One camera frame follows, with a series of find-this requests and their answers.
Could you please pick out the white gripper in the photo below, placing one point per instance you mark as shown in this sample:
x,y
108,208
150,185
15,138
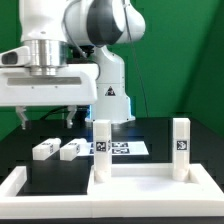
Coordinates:
x,y
73,85

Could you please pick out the white desk tabletop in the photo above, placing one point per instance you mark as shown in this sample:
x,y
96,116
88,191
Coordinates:
x,y
154,181

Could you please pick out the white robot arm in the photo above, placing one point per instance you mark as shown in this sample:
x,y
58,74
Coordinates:
x,y
63,59

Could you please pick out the fiducial marker sheet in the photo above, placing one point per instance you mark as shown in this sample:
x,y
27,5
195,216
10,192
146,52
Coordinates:
x,y
128,148

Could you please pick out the white U-shaped fence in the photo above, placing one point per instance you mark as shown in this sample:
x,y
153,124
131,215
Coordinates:
x,y
14,206

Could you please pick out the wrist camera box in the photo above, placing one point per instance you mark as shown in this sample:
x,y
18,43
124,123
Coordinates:
x,y
17,57

